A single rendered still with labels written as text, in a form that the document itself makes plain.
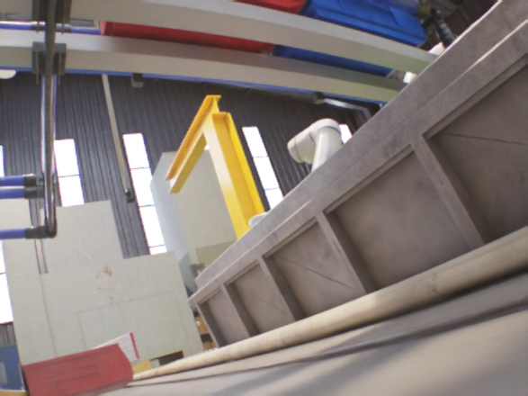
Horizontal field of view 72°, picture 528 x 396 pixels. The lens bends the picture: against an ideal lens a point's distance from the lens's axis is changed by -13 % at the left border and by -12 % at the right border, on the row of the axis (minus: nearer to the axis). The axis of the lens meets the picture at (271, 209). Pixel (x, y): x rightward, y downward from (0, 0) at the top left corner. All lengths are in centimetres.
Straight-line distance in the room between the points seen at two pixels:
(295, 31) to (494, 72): 37
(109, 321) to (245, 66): 607
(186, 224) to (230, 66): 809
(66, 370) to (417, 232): 119
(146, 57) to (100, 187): 1070
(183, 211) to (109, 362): 752
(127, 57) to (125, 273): 628
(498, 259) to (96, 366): 127
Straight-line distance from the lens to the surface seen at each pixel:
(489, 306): 24
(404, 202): 44
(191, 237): 863
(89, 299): 666
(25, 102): 1274
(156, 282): 687
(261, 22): 61
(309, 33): 66
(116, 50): 62
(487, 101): 38
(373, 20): 79
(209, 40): 68
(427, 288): 39
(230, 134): 549
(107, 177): 1145
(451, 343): 18
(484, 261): 36
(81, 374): 142
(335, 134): 175
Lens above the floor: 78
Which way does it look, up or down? 16 degrees up
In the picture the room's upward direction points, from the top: 20 degrees counter-clockwise
